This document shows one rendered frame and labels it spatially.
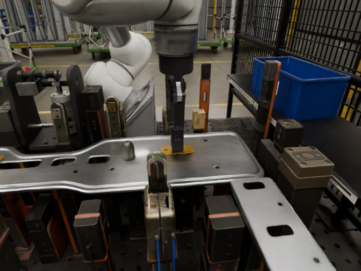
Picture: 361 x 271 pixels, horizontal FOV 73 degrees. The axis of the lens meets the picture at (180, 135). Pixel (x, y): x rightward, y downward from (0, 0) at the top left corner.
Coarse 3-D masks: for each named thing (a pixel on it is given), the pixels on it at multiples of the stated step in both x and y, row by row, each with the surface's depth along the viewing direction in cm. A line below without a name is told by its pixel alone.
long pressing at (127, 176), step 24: (96, 144) 68; (120, 144) 68; (144, 144) 68; (168, 144) 68; (192, 144) 68; (216, 144) 68; (240, 144) 68; (24, 168) 59; (48, 168) 59; (72, 168) 59; (96, 168) 59; (120, 168) 59; (144, 168) 59; (168, 168) 59; (192, 168) 59; (216, 168) 59; (240, 168) 59; (0, 192) 52; (96, 192) 52; (120, 192) 53
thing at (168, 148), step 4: (164, 148) 64; (168, 148) 64; (184, 148) 64; (192, 148) 64; (164, 152) 62; (168, 152) 62; (172, 152) 62; (176, 152) 62; (180, 152) 62; (184, 152) 62; (188, 152) 62; (192, 152) 62
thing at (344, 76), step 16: (256, 64) 92; (288, 64) 98; (304, 64) 89; (256, 80) 93; (288, 80) 74; (304, 80) 68; (320, 80) 69; (336, 80) 70; (288, 96) 75; (304, 96) 71; (320, 96) 72; (336, 96) 73; (288, 112) 76; (304, 112) 74; (320, 112) 75; (336, 112) 77
